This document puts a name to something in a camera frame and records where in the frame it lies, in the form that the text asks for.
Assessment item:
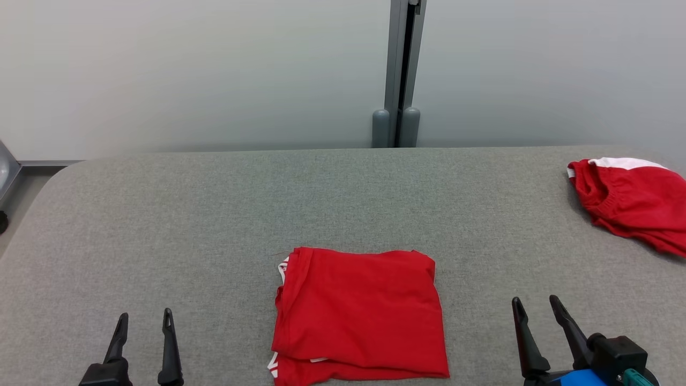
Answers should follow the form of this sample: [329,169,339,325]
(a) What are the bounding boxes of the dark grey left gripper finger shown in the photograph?
[103,313,130,366]
[158,308,184,386]

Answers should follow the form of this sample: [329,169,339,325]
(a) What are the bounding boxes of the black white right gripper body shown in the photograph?
[522,369,564,386]

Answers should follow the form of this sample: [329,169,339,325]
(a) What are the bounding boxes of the red basketball jersey number 23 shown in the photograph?
[267,247,451,386]

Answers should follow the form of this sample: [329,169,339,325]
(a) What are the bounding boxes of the red shorts with white band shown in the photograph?
[567,157,686,259]

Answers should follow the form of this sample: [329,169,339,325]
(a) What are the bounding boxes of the teal right camera cable plug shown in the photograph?
[622,368,656,386]

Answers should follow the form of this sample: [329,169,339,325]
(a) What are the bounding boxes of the grey metal frame leg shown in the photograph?
[0,140,23,202]

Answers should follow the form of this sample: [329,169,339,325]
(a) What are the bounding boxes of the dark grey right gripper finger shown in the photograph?
[548,294,593,372]
[511,296,552,380]

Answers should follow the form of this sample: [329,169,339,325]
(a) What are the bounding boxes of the grey metal partition post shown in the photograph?
[371,0,428,149]

